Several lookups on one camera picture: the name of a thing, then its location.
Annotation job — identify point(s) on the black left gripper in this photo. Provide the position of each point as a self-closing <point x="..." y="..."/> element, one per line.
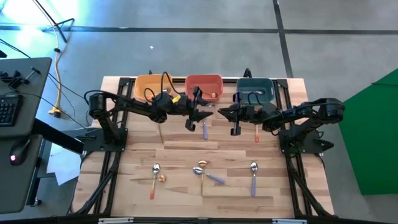
<point x="182" y="104"/>

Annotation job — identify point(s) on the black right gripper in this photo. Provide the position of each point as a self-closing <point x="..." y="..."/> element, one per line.
<point x="255" y="112"/>

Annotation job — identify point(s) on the gold spoon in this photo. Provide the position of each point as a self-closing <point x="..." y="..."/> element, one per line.
<point x="161" y="178"/>
<point x="202" y="163"/>
<point x="161" y="135"/>
<point x="214" y="94"/>

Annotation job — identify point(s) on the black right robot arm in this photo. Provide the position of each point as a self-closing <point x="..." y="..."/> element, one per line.
<point x="298" y="112"/>

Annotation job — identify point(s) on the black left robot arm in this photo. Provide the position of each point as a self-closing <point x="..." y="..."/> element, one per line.
<point x="136" y="107"/>

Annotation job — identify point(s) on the orange plastic bin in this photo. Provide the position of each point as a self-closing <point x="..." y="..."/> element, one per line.
<point x="202" y="84"/>

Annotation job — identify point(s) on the yellow tag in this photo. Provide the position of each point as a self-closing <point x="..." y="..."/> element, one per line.
<point x="176" y="99"/>

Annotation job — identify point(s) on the teal plastic bin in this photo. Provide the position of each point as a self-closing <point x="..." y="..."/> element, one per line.
<point x="264" y="85"/>

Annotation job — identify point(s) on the yellow plastic bin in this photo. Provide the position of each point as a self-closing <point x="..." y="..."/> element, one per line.
<point x="146" y="84"/>

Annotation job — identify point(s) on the silver hinge plate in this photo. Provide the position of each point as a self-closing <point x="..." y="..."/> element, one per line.
<point x="289" y="221"/>
<point x="115" y="220"/>

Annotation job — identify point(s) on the green floor mat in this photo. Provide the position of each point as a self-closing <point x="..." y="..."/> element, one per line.
<point x="373" y="140"/>

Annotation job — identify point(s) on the black desk support bar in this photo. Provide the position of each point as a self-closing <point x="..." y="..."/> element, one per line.
<point x="56" y="135"/>

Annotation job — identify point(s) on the white paper sheet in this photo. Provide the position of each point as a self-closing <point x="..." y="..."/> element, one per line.
<point x="62" y="168"/>

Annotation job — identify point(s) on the grey desk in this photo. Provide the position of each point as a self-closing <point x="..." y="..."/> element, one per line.
<point x="15" y="186"/>
<point x="34" y="102"/>

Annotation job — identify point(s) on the black floor stand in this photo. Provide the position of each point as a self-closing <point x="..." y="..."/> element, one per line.
<point x="53" y="24"/>

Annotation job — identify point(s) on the black computer mouse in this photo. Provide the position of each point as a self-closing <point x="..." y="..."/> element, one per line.
<point x="20" y="151"/>

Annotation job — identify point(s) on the black clamp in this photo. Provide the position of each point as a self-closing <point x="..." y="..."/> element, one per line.
<point x="15" y="81"/>

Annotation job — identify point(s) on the black keyboard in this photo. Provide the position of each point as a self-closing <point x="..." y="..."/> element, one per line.
<point x="7" y="110"/>

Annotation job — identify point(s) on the large black table bracket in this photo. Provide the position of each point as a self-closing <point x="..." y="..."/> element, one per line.
<point x="247" y="73"/>

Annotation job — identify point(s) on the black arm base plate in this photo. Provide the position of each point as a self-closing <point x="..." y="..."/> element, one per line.
<point x="93" y="144"/>
<point x="311" y="146"/>

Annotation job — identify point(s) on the black metal table frame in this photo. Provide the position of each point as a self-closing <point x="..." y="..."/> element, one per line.
<point x="108" y="199"/>

